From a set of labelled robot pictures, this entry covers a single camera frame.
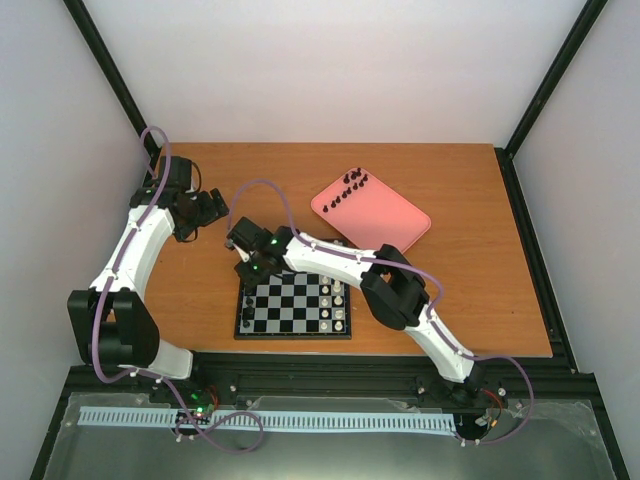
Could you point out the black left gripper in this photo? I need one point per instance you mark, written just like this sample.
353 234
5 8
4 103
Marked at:
182 232

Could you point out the black aluminium frame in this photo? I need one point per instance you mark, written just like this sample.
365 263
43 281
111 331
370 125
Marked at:
556 377

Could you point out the pink plastic tray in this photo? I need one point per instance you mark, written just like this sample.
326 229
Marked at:
373 215

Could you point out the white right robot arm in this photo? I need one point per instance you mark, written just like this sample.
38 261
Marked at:
394 290

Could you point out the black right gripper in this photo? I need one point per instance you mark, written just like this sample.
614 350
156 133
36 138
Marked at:
249 278

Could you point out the light blue cable duct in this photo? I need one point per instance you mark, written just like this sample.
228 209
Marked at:
272 421

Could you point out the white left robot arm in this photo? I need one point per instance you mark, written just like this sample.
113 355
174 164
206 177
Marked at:
110 321

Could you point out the black and white chessboard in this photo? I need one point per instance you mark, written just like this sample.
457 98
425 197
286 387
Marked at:
288 306

